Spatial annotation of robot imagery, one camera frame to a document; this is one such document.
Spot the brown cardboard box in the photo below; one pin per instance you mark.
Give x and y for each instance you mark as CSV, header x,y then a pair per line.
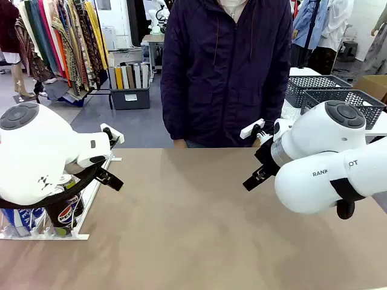
x,y
373,86

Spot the hanging light blue shirt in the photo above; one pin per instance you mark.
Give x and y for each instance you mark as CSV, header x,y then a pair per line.
x,y
308,24

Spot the mannequin in maroon dress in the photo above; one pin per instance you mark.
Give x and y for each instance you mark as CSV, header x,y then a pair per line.
x,y
9,27

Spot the grey background workbench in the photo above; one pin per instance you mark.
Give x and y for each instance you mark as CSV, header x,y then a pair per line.
x,y
152,45

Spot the black garment stand pole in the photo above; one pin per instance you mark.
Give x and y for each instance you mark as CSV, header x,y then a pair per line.
x,y
311,30

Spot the brown fabric roll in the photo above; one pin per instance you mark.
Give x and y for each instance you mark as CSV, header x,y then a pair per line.
x,y
130,77

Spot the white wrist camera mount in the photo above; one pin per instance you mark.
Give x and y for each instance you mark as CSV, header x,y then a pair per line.
x,y
252,128
116,137

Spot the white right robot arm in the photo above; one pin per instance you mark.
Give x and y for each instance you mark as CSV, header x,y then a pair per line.
x,y
317,136

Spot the cream fabric roll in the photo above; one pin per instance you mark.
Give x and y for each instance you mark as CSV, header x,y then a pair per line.
x,y
124,77

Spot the grey plastic lattice basket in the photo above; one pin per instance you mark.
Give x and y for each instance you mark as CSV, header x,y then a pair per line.
x,y
370,105
317,83

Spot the mannequin in grey dress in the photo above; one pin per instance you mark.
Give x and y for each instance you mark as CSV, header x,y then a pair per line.
x,y
376,51

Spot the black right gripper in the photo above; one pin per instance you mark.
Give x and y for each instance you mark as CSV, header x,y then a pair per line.
x,y
267,157

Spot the hanging white garment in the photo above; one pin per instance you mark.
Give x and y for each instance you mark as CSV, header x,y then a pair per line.
x,y
335,24

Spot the white side table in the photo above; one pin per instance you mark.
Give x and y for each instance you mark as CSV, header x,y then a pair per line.
x,y
299,72

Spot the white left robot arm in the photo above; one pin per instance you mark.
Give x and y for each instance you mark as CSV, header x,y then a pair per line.
x,y
36,151

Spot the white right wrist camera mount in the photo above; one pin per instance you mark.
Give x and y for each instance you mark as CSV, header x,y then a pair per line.
x,y
252,128

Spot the person's right hand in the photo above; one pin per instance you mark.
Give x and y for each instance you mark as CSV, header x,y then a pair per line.
x,y
180,143

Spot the rack of hanging colourful fabrics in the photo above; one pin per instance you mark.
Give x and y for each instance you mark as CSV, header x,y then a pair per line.
x,y
72,45

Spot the person in navy jacket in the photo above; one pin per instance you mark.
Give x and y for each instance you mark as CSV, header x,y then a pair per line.
x,y
223,75

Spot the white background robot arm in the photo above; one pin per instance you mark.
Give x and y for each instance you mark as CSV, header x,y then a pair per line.
x,y
157,18

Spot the black plastic stool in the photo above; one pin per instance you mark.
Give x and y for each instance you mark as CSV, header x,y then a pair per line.
x,y
347,51

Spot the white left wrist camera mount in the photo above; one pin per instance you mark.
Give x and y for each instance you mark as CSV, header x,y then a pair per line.
x,y
116,137

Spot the white air purifier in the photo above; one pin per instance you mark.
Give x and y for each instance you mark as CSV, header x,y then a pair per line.
x,y
109,37

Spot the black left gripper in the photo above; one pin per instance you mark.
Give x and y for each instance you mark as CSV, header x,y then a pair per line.
x,y
96,172

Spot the yellow fabric roll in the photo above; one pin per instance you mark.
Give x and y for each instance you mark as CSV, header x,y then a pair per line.
x,y
119,78

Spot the grey plastic storage bin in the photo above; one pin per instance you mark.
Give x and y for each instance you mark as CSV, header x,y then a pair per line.
x,y
130,98

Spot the light grey fabric roll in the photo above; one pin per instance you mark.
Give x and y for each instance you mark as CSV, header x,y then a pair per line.
x,y
145,75
137,76

